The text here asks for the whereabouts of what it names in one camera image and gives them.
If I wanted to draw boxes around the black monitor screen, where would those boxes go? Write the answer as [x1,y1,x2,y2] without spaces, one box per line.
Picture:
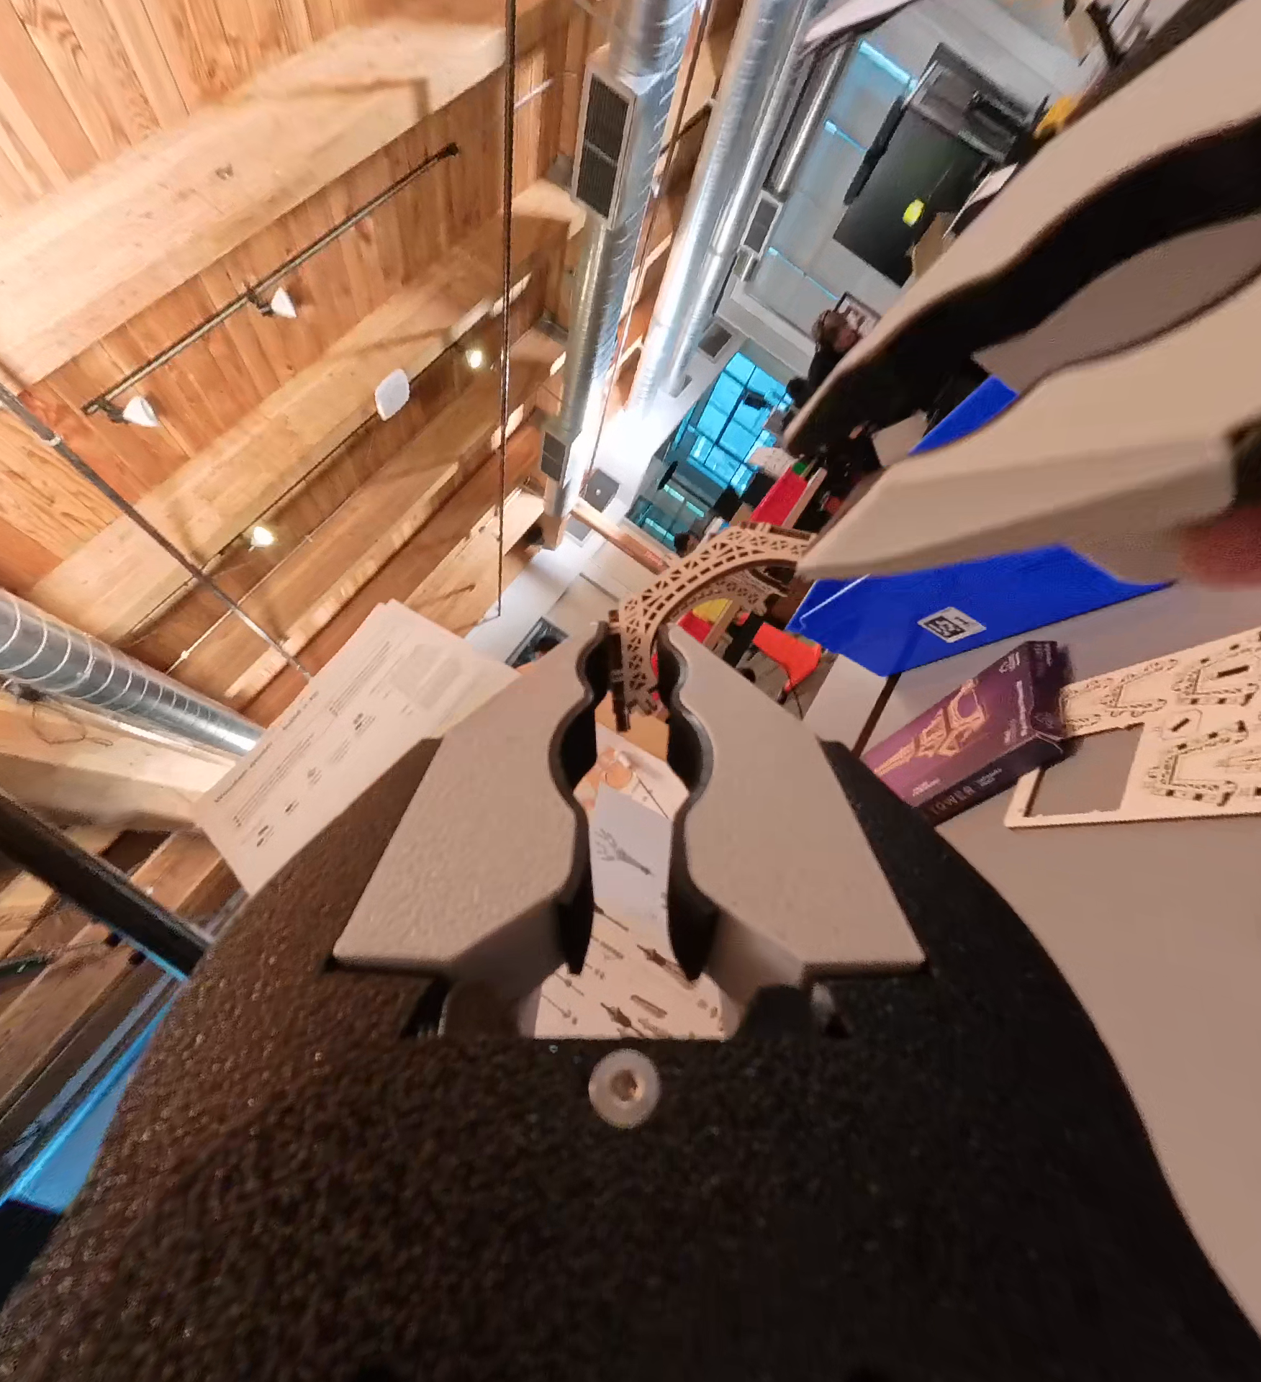
[836,43,1034,290]

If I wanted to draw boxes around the wooden part sheet frame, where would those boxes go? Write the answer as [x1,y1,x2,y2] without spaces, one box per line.
[1004,611,1261,833]

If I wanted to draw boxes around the black hanging cable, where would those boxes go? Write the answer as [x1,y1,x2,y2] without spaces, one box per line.
[492,0,520,626]

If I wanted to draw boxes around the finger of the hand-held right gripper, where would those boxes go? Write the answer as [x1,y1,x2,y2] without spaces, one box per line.
[800,205,1261,587]
[787,0,1261,468]

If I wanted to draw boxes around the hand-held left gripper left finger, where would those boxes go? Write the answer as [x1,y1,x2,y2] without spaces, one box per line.
[331,624,615,980]

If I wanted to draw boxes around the blue plastic bin with tag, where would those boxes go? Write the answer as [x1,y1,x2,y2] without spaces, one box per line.
[787,378,1171,680]

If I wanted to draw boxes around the folded paper instruction sheet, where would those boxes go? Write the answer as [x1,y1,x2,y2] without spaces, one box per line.
[193,599,746,1043]

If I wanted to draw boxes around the wooden tower arch base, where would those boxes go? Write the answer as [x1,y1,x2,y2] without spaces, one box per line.
[609,521,815,724]

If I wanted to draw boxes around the purple puzzle box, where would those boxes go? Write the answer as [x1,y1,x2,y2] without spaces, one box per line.
[859,639,1073,828]

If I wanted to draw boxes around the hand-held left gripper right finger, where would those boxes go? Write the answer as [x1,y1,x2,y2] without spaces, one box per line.
[631,631,927,989]

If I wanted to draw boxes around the thin metal ceiling rod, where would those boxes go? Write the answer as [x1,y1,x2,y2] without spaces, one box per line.
[0,324,310,678]

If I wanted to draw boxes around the silver ventilation duct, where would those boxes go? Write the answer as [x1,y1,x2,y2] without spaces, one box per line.
[631,0,820,399]
[539,0,702,531]
[0,556,265,758]

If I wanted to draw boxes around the grey desk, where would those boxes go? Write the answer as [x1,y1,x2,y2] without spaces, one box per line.
[798,599,1261,1382]

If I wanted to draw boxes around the black track light rail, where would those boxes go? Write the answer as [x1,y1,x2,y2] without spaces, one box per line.
[83,141,461,421]

